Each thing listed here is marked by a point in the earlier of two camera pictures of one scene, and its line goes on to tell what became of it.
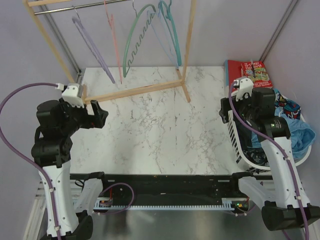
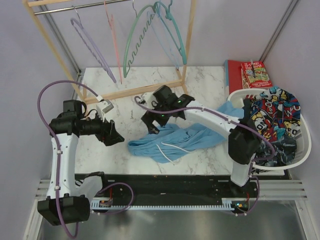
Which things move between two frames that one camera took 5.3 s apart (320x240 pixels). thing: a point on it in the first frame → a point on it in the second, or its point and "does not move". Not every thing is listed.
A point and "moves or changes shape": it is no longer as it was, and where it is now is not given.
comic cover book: (256, 72) does not move
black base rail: (167, 187) does not move
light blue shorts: (301, 135) → (174, 142)
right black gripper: (225, 108) → (148, 119)
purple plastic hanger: (93, 45) does not move
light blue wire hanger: (158, 22) does not move
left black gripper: (95, 120) → (107, 134)
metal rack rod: (38, 13) does not move
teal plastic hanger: (165, 8) moves or changes shape
